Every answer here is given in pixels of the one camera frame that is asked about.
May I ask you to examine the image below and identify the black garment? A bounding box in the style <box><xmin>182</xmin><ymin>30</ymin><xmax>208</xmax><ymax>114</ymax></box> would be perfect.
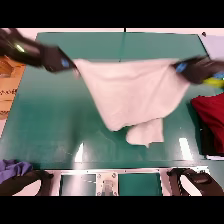
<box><xmin>196</xmin><ymin>114</ymin><xmax>221</xmax><ymax>158</ymax></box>

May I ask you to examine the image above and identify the white T-shirt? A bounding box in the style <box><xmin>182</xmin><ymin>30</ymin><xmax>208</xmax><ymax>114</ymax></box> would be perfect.
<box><xmin>72</xmin><ymin>57</ymin><xmax>191</xmax><ymax>148</ymax></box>

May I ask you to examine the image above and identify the brown cardboard box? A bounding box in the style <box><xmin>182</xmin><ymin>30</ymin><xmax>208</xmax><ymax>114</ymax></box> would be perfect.
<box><xmin>0</xmin><ymin>54</ymin><xmax>27</xmax><ymax>118</ymax></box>

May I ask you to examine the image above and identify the purple garment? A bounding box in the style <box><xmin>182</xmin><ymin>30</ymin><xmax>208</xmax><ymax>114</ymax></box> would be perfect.
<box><xmin>0</xmin><ymin>159</ymin><xmax>34</xmax><ymax>185</ymax></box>

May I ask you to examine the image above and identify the silver frame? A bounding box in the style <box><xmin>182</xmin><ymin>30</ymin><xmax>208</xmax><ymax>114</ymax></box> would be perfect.
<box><xmin>43</xmin><ymin>166</ymin><xmax>212</xmax><ymax>197</ymax></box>

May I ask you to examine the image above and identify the red garment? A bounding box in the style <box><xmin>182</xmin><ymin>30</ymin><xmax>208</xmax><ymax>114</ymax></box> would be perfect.
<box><xmin>190</xmin><ymin>93</ymin><xmax>224</xmax><ymax>154</ymax></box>

